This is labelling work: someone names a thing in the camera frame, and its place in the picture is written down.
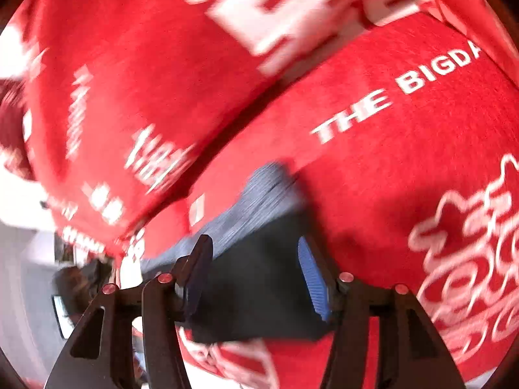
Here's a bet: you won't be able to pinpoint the blue-grey patterned cloth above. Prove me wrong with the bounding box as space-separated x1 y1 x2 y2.
140 162 301 269

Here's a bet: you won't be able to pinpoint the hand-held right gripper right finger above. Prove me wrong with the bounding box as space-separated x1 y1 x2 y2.
297 236 467 389

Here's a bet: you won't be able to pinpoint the black pants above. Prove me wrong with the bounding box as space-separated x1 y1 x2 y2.
140 211 345 343

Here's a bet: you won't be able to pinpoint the red printed bed sheet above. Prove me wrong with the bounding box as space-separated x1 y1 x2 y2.
117 12 519 389

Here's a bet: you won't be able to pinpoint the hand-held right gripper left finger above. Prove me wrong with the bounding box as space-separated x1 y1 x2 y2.
44 234 214 389

